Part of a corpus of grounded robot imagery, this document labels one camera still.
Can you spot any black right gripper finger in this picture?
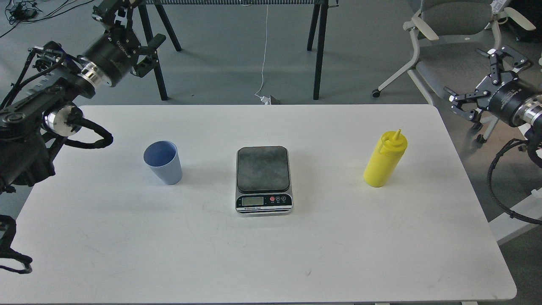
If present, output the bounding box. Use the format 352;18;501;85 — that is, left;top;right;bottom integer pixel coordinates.
443;87;487;123
476;46;533;87

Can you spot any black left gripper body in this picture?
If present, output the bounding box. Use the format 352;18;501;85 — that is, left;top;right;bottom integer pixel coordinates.
83;30;141;87

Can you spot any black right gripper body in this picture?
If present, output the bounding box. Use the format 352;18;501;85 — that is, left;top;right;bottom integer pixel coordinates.
482;76;535;127

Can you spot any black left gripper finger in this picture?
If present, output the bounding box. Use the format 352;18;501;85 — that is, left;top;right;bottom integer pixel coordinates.
130;33;166;78
92;0;143;32

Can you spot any yellow squeeze bottle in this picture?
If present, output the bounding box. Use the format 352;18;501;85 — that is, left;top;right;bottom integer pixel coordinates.
363;129;408;188

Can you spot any blue plastic cup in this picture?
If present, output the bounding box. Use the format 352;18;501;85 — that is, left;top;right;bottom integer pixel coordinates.
143;141;183;185

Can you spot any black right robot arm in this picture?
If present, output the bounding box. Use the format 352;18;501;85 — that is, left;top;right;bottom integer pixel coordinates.
445;46;542;225

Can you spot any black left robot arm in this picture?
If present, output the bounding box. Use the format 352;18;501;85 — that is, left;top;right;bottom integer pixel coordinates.
0;0;181;193

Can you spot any digital kitchen scale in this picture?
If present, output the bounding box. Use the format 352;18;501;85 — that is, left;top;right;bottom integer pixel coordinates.
235;146;293;216

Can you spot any black trestle table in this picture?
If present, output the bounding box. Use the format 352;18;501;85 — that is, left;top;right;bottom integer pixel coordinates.
158;0;348;104

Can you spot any grey office chair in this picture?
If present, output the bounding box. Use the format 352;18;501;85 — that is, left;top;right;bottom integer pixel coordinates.
372;0;537;144

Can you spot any white side table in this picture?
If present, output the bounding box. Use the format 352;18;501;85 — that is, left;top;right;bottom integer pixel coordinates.
489;189;542;245

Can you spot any black cable bundle on floor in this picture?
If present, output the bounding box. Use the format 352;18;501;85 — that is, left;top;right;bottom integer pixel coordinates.
0;0;96;39

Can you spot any white cable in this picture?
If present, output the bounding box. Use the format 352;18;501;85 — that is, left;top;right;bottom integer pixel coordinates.
254;3;271;105

